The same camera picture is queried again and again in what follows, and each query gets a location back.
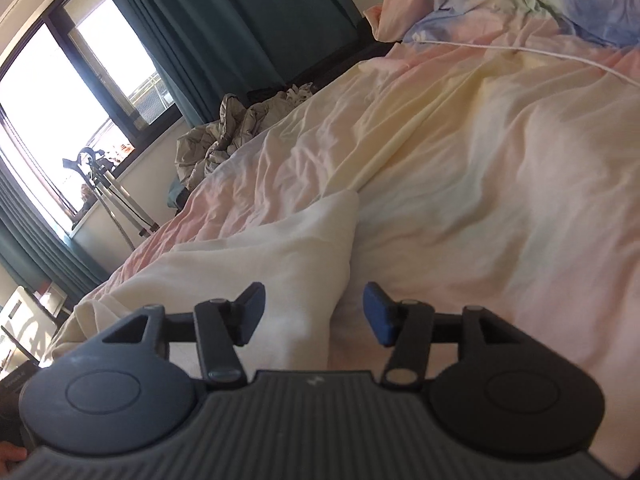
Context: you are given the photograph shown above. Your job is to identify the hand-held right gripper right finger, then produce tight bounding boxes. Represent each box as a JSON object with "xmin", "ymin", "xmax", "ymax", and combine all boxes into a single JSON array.
[{"xmin": 362, "ymin": 281, "xmax": 527, "ymax": 387}]

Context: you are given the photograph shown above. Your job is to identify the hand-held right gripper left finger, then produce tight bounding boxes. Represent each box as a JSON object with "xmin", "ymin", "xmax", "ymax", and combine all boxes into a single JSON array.
[{"xmin": 101, "ymin": 281, "xmax": 267, "ymax": 387}]

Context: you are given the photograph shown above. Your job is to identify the cream white garment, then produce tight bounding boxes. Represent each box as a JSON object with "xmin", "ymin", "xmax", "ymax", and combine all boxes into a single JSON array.
[{"xmin": 42, "ymin": 190, "xmax": 362, "ymax": 377}]

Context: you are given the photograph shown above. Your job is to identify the teal cloth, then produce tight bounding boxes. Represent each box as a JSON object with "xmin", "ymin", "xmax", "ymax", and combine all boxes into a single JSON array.
[{"xmin": 166, "ymin": 180, "xmax": 190, "ymax": 207}]

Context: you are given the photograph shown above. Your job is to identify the pastel tie-dye bed sheet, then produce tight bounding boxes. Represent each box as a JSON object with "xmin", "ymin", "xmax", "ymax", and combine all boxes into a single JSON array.
[{"xmin": 75, "ymin": 0, "xmax": 640, "ymax": 463}]

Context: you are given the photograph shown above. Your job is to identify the grey crumpled quilt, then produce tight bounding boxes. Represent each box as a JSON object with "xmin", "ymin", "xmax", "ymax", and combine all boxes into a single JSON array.
[{"xmin": 175, "ymin": 82, "xmax": 319, "ymax": 192}]

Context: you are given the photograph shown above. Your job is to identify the metal tripod stand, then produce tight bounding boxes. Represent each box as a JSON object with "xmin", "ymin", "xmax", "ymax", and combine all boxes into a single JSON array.
[{"xmin": 62, "ymin": 146, "xmax": 162, "ymax": 252}]

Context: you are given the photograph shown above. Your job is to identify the white appliance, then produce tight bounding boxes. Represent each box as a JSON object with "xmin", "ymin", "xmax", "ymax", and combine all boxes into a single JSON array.
[{"xmin": 0, "ymin": 285, "xmax": 59, "ymax": 362}]

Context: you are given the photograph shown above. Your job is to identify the teal curtain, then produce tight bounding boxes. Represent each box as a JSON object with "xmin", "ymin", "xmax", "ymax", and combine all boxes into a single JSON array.
[
  {"xmin": 87, "ymin": 0, "xmax": 362, "ymax": 127},
  {"xmin": 0, "ymin": 162, "xmax": 112, "ymax": 312}
]

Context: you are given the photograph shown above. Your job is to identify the dark framed window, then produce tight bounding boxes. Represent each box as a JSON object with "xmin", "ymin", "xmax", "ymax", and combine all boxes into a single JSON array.
[{"xmin": 0, "ymin": 0, "xmax": 184, "ymax": 233}]

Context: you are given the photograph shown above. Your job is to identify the white cable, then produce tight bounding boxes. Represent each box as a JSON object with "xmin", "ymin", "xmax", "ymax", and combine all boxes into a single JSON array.
[{"xmin": 414, "ymin": 40, "xmax": 640, "ymax": 87}]

